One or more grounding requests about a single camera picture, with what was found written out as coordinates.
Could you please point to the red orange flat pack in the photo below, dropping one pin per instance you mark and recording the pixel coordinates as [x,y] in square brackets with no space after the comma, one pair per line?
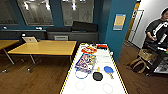
[89,50]

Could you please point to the long dark grey sofa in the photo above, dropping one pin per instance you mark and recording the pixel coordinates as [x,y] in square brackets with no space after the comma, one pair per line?
[80,31]

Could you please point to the small red box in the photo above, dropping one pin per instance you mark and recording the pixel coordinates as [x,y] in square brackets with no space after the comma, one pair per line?
[102,46]

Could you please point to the black ping pong paddle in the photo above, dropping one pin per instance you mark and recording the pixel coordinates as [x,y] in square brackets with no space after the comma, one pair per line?
[97,76]

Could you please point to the interior glass window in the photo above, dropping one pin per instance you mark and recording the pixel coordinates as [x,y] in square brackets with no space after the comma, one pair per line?
[35,13]
[6,11]
[77,13]

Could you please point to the yellow game table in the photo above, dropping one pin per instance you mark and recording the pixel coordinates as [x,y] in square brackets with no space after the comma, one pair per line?
[46,47]

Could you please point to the white activity table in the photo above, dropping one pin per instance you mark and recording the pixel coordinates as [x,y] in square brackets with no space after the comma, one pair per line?
[95,87]

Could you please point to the small white object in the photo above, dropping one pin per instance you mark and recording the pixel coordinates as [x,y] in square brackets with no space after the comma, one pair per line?
[39,28]

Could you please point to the silver laptop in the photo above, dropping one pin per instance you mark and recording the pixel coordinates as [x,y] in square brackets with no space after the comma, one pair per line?
[30,39]

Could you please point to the brown black backpack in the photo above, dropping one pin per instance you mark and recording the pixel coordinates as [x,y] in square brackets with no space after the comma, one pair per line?
[137,65]

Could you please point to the cardboard box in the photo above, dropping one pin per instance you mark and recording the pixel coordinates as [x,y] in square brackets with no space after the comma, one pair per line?
[146,55]

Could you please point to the man in dark shirt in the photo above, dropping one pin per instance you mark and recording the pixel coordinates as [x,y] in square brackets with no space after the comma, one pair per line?
[158,30]

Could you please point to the yellow wooden table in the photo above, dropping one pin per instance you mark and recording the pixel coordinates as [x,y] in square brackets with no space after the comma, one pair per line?
[8,44]

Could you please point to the small yellow wall poster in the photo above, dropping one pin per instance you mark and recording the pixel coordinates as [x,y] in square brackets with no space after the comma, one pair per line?
[119,21]

